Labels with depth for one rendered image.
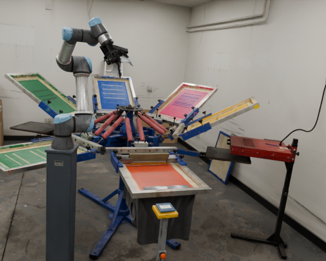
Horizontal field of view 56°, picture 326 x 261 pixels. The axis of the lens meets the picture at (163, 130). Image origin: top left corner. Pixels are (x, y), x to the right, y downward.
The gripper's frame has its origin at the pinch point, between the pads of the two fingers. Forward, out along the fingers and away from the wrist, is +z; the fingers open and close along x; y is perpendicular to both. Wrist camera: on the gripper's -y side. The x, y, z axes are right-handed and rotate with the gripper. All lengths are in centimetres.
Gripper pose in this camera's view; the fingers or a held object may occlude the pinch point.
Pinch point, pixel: (127, 72)
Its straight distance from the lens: 182.6
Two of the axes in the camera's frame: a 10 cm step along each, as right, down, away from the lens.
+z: 5.1, 8.6, 0.3
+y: -6.2, 3.9, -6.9
